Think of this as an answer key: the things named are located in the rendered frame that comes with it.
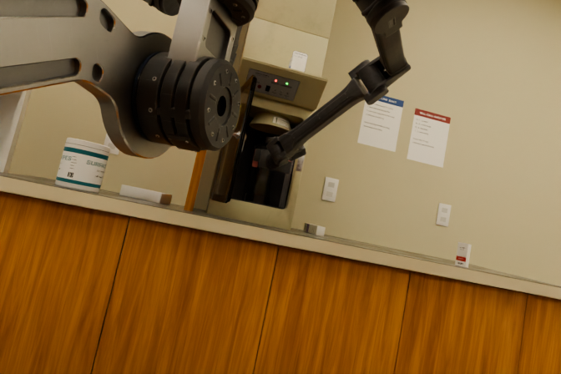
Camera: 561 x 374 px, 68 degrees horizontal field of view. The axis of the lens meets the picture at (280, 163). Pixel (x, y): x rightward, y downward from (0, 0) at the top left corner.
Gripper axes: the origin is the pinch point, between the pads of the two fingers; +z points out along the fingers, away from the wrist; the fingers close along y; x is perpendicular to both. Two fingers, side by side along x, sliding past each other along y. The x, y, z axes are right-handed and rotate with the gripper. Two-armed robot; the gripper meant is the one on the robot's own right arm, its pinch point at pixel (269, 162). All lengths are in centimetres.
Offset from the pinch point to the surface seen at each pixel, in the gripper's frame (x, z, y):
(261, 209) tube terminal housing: 18.3, -3.2, -0.2
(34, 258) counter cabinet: 43, -32, 63
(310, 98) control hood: -26.3, -8.0, -9.1
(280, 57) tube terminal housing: -40.7, -2.8, 4.6
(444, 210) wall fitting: 1, 41, -101
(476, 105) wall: -59, 43, -111
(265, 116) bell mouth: -17.4, 0.6, 5.0
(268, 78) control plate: -28.9, -11.0, 8.2
